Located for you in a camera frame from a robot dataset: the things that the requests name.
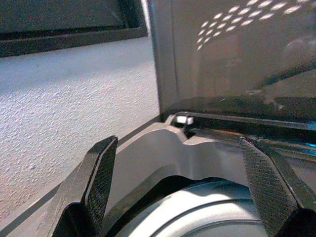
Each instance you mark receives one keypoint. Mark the grey top-load washing machine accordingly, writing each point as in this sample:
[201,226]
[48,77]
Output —
[160,153]

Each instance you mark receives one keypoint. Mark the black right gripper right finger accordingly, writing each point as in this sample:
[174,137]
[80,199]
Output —
[266,187]

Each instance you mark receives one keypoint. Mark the small white lid latch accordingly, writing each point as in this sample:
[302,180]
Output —
[184,120]

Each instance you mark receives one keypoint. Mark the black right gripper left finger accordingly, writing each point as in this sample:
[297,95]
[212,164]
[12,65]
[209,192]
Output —
[98,172]

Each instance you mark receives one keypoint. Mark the grey washing machine lid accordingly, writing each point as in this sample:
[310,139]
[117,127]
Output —
[222,61]

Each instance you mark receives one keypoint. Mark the dark framed shelf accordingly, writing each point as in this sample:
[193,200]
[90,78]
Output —
[61,27]

